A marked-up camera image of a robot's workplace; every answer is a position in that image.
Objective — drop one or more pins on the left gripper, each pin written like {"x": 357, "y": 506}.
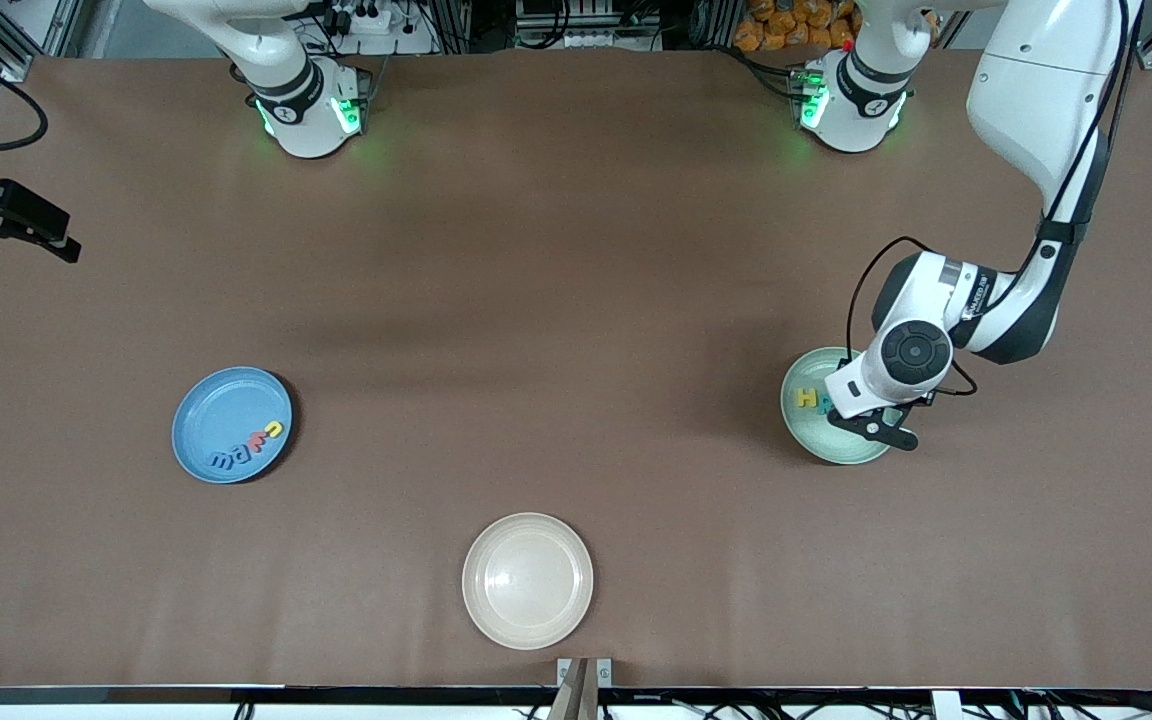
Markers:
{"x": 917, "y": 398}

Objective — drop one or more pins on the yellow foam letter H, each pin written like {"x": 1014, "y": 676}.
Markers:
{"x": 808, "y": 398}

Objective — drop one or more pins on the blue foam letter m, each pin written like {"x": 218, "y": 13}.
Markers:
{"x": 221, "y": 461}

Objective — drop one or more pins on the red foam letter m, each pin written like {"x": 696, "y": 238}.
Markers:
{"x": 258, "y": 441}

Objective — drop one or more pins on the yellow foam letter n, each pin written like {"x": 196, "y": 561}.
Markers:
{"x": 275, "y": 430}

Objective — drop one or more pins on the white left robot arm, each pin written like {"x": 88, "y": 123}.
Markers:
{"x": 1036, "y": 90}

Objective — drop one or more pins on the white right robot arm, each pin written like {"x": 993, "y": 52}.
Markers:
{"x": 306, "y": 110}

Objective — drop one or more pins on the green plate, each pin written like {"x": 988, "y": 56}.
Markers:
{"x": 811, "y": 435}

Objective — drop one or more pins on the blue plate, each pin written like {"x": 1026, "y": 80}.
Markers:
{"x": 216, "y": 405}

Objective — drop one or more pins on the white label tag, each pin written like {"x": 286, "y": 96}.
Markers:
{"x": 946, "y": 705}

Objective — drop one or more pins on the orange packaged items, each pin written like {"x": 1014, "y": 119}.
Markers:
{"x": 786, "y": 25}

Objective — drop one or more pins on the white power strip with plugs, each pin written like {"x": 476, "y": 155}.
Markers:
{"x": 376, "y": 20}

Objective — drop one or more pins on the beige plate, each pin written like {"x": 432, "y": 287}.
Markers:
{"x": 526, "y": 580}

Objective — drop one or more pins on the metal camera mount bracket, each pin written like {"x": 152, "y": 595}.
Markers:
{"x": 604, "y": 672}

